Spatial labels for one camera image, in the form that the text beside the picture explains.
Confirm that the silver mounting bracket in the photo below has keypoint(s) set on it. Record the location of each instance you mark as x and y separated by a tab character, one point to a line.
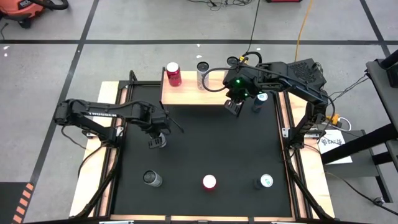
119	131
285	132

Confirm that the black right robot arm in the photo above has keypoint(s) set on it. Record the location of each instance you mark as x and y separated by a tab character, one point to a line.
298	87

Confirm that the small wooden shelf black legs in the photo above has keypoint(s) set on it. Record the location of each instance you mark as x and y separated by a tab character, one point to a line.
186	93

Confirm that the dark can white top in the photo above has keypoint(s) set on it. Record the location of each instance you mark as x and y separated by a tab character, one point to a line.
266	181

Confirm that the orange shop vacuum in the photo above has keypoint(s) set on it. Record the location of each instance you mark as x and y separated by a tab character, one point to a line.
18	11

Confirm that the grey side table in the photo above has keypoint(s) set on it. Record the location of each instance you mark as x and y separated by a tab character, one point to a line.
384	90

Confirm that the black metal stand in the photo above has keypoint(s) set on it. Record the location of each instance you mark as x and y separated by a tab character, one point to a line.
357	146

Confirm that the black table mat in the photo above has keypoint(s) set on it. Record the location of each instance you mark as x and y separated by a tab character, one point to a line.
202	155

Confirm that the white printed paper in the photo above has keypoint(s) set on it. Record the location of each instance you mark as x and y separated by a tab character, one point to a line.
334	152

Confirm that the black perforated computer case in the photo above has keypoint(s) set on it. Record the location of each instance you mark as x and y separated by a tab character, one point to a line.
306	70

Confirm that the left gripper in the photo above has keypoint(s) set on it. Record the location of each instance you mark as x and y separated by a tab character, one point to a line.
155	118

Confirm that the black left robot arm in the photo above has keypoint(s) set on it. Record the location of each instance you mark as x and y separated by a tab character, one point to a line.
102	114

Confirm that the Celsius Peach Vibe can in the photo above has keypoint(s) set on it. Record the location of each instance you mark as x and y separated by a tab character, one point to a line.
232	60
163	140

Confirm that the blue Red Bull can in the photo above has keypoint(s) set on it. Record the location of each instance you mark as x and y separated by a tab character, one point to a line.
258	105

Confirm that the yellow power splitter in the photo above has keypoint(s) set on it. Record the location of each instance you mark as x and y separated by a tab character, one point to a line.
335	119

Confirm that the wooden base board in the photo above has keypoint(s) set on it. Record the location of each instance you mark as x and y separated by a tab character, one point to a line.
90	174

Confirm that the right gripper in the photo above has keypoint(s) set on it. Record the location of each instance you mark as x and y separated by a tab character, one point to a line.
241	84

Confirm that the white slim can yellow patch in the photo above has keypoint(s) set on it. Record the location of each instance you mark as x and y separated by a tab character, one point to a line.
153	180
200	79

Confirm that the red Coca-Cola Zero Sugar can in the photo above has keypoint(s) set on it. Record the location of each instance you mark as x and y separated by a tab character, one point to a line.
209	182

